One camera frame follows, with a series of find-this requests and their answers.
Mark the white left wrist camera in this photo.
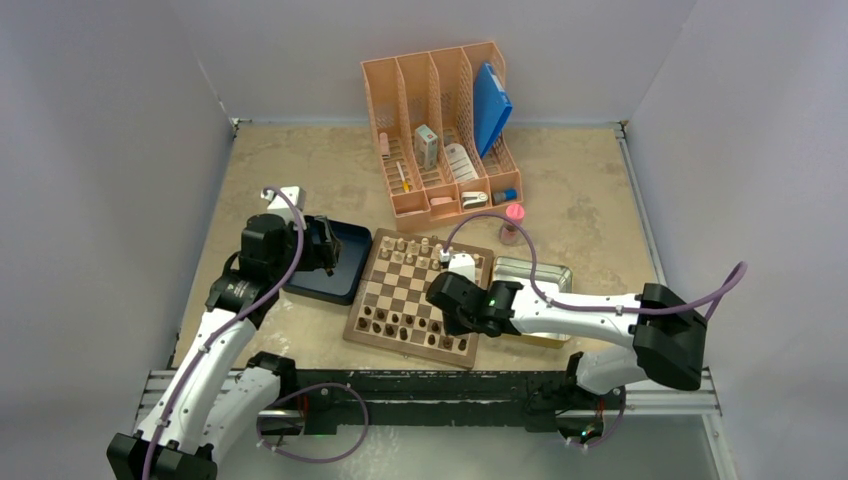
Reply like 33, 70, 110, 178
260, 186, 306, 225

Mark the light chess pieces row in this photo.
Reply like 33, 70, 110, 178
372, 234, 443, 276

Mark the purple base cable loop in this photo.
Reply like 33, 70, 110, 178
255, 382, 370, 465

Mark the dark blue tin tray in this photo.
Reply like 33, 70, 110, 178
283, 220, 372, 305

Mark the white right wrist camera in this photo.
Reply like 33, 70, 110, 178
439, 250, 476, 283

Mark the orange file organizer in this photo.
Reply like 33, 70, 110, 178
361, 41, 524, 232

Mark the wooden chess board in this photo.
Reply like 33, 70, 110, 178
343, 228, 478, 369

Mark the yellow pen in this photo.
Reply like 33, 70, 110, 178
396, 161, 411, 193

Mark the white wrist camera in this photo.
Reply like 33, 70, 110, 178
260, 186, 306, 225
439, 250, 476, 283

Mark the white labelled packet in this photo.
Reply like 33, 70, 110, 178
445, 143, 479, 183

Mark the blue cap glue stick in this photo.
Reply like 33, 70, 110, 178
491, 189, 517, 205

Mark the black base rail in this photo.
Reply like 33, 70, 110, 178
271, 369, 627, 435

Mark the blue folder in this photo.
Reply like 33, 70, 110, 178
473, 62, 513, 158

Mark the pink cap bottle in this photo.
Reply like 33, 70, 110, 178
499, 204, 525, 245

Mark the white stapler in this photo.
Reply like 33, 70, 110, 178
460, 191, 489, 210

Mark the white red small box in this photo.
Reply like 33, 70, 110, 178
413, 124, 439, 170

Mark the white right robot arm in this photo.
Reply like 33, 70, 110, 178
425, 272, 707, 407

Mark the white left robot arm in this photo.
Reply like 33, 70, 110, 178
106, 213, 341, 479

